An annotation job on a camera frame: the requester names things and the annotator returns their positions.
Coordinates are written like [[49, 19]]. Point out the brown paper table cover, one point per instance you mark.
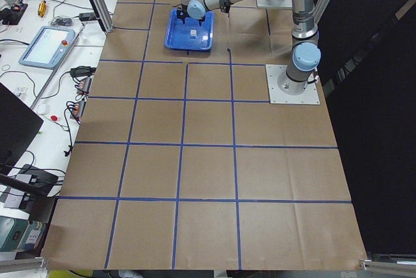
[[181, 162]]

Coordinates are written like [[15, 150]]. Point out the black power adapter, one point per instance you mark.
[[87, 16]]

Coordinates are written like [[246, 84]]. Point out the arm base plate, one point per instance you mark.
[[283, 91], [275, 4]]

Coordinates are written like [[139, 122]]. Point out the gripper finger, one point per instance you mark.
[[182, 17], [200, 21]]

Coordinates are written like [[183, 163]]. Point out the teach pendant tablet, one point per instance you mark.
[[48, 48]]

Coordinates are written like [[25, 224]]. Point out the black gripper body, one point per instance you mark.
[[181, 16]]

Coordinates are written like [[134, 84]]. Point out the blue plastic tray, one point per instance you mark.
[[178, 34]]

